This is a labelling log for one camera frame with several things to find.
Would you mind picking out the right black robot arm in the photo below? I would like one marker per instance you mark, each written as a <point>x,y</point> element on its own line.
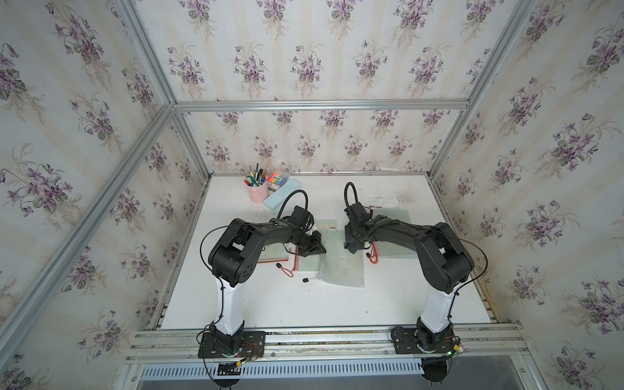
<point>444,260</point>

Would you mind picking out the light blue pencil case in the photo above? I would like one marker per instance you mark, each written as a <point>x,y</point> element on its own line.
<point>276,199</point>

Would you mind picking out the mesh document bag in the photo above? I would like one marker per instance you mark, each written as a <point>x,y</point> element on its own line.
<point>321,224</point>
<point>393,240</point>
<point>274,253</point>
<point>337,266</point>

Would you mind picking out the pink pen cup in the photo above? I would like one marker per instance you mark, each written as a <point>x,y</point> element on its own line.
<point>258,194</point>

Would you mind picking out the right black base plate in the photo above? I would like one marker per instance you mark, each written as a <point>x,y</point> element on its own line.
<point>420,340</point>

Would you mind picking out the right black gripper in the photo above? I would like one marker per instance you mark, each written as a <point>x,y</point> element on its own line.
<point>347,237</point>

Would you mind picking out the aluminium mounting rail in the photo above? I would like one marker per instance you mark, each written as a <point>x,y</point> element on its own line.
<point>282,344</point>

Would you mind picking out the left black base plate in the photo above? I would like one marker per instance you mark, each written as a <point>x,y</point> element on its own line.
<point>243,344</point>

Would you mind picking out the colourful marker box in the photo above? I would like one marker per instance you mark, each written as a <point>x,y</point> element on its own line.
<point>276,180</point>

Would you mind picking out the white ventilation grille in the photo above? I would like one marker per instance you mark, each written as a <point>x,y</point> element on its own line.
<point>284,369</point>

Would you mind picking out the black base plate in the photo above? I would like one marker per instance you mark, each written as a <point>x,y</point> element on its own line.
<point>420,340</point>
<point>243,344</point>

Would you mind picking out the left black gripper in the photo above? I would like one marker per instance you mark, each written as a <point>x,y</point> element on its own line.
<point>314,248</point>

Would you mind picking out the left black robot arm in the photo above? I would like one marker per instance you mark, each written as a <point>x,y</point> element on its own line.
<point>234,258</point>

